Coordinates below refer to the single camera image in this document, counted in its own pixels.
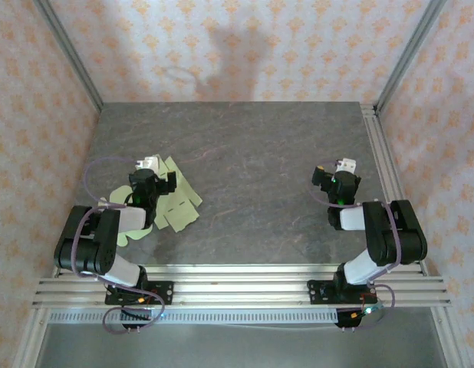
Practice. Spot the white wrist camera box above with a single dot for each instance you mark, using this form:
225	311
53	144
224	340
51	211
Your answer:
346	165
147	163

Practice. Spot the black controller board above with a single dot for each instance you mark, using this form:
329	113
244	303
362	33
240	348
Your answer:
348	320

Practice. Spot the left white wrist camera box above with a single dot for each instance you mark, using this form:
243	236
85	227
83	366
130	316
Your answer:
147	163

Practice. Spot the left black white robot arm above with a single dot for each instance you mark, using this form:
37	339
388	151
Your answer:
87	253

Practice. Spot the short aluminium frame leg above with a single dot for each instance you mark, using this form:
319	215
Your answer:
31	337
451	337

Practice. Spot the aluminium frame post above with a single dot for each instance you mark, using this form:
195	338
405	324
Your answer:
68	50
413	50

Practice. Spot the wide aluminium mounting rail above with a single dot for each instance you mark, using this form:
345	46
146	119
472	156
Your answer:
241	295

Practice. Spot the aluminium side rail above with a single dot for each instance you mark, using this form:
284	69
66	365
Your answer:
376	134

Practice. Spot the narrow aluminium edge rail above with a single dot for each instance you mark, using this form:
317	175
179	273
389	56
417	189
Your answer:
241	270

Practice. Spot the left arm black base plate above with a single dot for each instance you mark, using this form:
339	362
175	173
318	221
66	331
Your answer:
166	293

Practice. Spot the green paper box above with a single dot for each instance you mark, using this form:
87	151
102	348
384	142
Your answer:
179	199

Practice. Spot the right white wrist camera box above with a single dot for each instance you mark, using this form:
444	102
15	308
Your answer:
346	165

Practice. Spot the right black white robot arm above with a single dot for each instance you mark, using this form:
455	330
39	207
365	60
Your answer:
398	237

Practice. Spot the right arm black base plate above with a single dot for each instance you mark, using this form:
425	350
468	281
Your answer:
317	293

